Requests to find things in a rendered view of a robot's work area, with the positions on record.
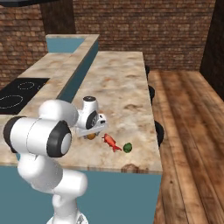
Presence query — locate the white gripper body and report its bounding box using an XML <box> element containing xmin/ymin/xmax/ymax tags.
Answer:
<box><xmin>75</xmin><ymin>121</ymin><xmax>109</xmax><ymax>139</ymax></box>

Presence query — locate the red fish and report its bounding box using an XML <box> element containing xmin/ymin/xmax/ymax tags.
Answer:
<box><xmin>101</xmin><ymin>133</ymin><xmax>123</xmax><ymax>153</ymax></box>

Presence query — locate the green avocado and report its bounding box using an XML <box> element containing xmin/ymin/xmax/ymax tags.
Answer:
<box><xmin>122</xmin><ymin>142</ymin><xmax>134</xmax><ymax>154</ymax></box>

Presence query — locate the teal island counter cabinet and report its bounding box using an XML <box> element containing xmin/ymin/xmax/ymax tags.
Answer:
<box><xmin>0</xmin><ymin>36</ymin><xmax>163</xmax><ymax>224</ymax></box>

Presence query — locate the black hob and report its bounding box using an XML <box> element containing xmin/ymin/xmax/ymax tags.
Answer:
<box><xmin>0</xmin><ymin>77</ymin><xmax>51</xmax><ymax>116</ymax></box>

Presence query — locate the dark wooden tall cupboard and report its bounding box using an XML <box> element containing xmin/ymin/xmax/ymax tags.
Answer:
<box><xmin>38</xmin><ymin>0</ymin><xmax>77</xmax><ymax>36</ymax></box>
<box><xmin>199</xmin><ymin>0</ymin><xmax>224</xmax><ymax>102</ymax></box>

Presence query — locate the dark range hood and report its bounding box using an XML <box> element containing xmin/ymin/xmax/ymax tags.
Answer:
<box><xmin>0</xmin><ymin>0</ymin><xmax>48</xmax><ymax>8</ymax></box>

